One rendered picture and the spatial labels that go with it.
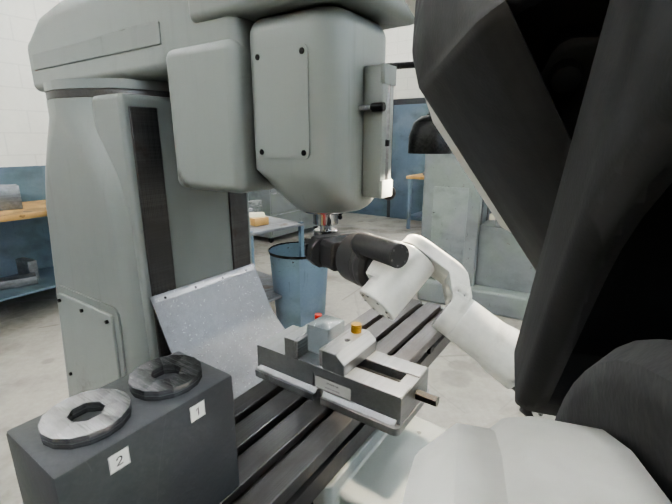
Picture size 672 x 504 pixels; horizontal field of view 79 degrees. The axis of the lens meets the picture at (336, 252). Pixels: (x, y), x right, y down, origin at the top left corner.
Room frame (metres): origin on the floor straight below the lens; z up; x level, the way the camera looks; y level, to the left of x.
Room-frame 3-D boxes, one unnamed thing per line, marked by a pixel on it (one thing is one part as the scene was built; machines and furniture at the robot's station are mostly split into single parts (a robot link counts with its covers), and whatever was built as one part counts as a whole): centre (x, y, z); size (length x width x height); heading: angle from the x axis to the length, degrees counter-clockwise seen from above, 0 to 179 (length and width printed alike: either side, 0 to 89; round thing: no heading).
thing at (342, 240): (0.70, -0.03, 1.24); 0.13 x 0.12 x 0.10; 121
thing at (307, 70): (0.78, 0.02, 1.47); 0.21 x 0.19 x 0.32; 146
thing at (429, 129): (0.70, -0.16, 1.44); 0.07 x 0.07 x 0.06
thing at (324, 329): (0.78, 0.02, 1.05); 0.06 x 0.05 x 0.06; 145
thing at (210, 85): (0.89, 0.18, 1.47); 0.24 x 0.19 x 0.26; 146
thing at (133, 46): (1.06, 0.43, 1.66); 0.80 x 0.23 x 0.20; 56
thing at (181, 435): (0.44, 0.25, 1.04); 0.22 x 0.12 x 0.20; 145
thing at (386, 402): (0.76, 0.00, 0.99); 0.35 x 0.15 x 0.11; 55
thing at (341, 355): (0.74, -0.03, 1.03); 0.12 x 0.06 x 0.04; 145
